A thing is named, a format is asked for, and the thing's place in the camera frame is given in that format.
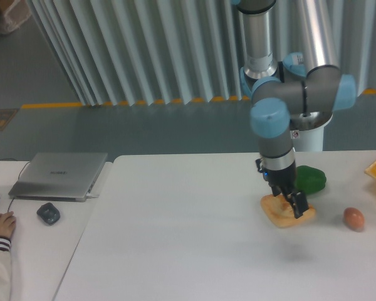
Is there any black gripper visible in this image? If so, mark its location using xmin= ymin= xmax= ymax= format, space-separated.
xmin=256 ymin=159 xmax=309 ymax=219

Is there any triangular golden bread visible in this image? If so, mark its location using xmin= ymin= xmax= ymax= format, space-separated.
xmin=260 ymin=194 xmax=316 ymax=228

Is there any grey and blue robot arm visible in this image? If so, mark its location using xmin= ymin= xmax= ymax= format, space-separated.
xmin=232 ymin=1 xmax=357 ymax=219

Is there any person's bare hand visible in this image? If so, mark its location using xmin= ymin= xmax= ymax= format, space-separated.
xmin=0 ymin=211 xmax=16 ymax=240

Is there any green bell pepper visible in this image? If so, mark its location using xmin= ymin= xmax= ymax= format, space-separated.
xmin=296 ymin=166 xmax=326 ymax=195

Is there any brown egg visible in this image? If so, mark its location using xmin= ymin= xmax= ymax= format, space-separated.
xmin=343 ymin=207 xmax=365 ymax=232

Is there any silver closed laptop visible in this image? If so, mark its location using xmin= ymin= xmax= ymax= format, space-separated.
xmin=9 ymin=152 xmax=108 ymax=202

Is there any grey folding partition screen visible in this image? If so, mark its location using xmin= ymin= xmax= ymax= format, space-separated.
xmin=26 ymin=1 xmax=376 ymax=106

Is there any black computer mouse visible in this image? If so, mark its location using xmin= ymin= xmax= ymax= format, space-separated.
xmin=36 ymin=203 xmax=61 ymax=226

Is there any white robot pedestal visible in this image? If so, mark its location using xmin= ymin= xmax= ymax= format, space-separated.
xmin=290 ymin=112 xmax=333 ymax=152

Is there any black mouse cable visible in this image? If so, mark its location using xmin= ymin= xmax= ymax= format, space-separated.
xmin=0 ymin=158 xmax=32 ymax=214

